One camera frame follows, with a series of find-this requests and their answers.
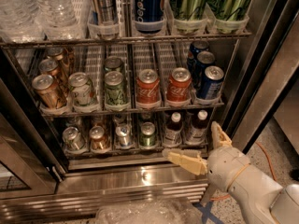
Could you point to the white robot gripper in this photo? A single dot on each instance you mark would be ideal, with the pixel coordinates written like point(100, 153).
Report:
point(224, 168)

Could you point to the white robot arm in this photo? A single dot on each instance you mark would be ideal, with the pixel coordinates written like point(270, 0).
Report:
point(285, 208)

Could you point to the bottom green can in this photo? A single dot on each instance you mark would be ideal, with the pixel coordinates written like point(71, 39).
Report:
point(147, 136)

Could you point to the right red coca-cola can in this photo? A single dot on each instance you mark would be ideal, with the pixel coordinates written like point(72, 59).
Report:
point(178, 84)

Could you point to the red coca-cola can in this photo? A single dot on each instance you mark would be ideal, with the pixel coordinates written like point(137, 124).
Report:
point(178, 84)
point(147, 86)

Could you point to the bottom silver blue can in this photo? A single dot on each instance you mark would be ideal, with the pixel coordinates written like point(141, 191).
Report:
point(123, 131)

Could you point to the left red coca-cola can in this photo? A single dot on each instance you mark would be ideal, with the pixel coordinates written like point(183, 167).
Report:
point(147, 86)

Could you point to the front green soda can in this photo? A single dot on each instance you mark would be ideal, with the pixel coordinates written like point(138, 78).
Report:
point(115, 91)

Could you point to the bottom gold can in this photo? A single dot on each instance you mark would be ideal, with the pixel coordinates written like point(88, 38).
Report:
point(99, 139)

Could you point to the rear green soda can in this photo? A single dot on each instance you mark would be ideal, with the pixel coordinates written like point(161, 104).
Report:
point(114, 63)

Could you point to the stainless steel fridge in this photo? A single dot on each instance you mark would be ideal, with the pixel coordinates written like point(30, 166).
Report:
point(258, 68)

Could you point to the bottom left silver can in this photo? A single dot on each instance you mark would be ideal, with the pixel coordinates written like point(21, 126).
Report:
point(73, 139)

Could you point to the white green soda can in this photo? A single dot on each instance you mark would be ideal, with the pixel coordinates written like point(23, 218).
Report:
point(82, 90)

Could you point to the right green tall can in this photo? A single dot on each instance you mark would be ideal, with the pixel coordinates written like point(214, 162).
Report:
point(229, 10)

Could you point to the green tall can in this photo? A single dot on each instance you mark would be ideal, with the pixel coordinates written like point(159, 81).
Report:
point(229, 10)
point(188, 10)

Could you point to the left green tall can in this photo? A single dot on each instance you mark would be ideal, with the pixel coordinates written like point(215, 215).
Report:
point(188, 10)

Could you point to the tall blue pepsi can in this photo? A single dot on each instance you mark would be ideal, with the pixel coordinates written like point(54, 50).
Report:
point(149, 16)

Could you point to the front gold soda can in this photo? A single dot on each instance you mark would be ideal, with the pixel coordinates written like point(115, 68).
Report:
point(47, 87)

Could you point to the gold soda can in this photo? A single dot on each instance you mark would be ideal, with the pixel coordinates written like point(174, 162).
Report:
point(51, 67)
point(64, 56)
point(47, 87)

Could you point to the middle gold soda can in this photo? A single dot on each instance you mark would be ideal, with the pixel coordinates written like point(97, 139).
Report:
point(51, 67)

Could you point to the rear gold soda can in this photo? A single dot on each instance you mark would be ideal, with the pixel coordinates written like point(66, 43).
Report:
point(64, 56)

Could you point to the fridge glass door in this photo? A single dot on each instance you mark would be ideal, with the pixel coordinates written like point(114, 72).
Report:
point(23, 174)

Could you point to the right brown juice bottle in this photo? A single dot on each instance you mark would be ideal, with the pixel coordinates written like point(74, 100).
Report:
point(197, 129)

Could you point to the brown juice bottle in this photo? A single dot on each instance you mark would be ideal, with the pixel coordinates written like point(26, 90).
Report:
point(197, 129)
point(172, 131)

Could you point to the left brown juice bottle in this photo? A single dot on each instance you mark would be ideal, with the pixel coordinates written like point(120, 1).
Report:
point(172, 131)

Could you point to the blue tape cross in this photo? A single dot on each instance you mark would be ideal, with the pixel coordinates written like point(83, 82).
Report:
point(207, 216)

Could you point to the clear plastic wrap bundle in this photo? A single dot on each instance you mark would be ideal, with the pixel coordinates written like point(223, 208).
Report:
point(159, 211)

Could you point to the right clear water bottle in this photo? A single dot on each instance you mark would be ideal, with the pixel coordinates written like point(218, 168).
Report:
point(58, 19)

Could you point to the clear water bottle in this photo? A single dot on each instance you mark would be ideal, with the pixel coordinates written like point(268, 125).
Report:
point(17, 24)
point(58, 19)

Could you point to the left clear water bottle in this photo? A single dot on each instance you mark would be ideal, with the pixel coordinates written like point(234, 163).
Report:
point(17, 24)

